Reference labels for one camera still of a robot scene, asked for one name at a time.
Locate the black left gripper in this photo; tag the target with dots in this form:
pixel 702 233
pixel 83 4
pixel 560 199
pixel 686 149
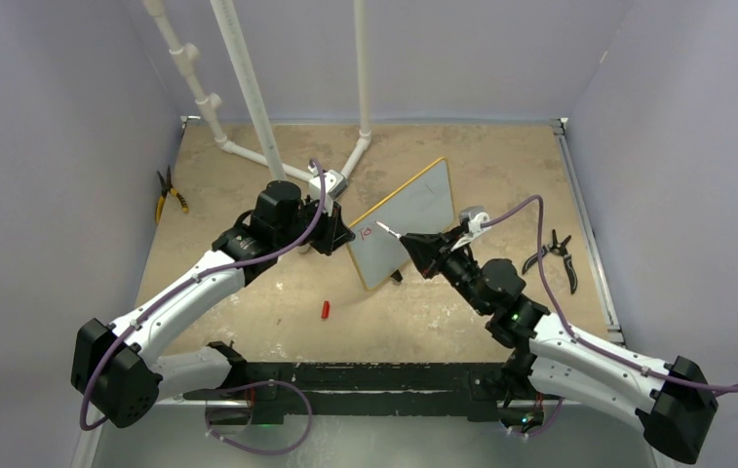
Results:
pixel 334 232

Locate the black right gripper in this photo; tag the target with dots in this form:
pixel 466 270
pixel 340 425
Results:
pixel 420 247

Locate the red whiteboard marker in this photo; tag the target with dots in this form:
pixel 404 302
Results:
pixel 389 230

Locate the yellow-framed whiteboard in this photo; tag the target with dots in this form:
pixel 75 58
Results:
pixel 424 204

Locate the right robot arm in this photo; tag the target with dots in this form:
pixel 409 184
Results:
pixel 666 401

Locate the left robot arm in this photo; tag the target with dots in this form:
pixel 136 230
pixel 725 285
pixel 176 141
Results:
pixel 280 221

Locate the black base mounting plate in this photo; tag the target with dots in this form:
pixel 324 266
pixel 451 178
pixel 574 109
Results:
pixel 271 391

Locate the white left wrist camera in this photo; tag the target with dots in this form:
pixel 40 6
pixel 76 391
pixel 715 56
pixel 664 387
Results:
pixel 328 185

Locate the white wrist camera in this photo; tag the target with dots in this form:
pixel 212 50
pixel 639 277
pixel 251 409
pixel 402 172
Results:
pixel 328 185
pixel 474 223

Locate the white PVC pipe frame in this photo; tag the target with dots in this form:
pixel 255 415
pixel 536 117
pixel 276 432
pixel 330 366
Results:
pixel 185 54

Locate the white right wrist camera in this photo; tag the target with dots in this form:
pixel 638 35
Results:
pixel 474 223

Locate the yellow-handled pliers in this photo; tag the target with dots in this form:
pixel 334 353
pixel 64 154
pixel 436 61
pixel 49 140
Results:
pixel 167 189

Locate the aluminium frame rail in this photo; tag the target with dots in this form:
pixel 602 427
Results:
pixel 128 388

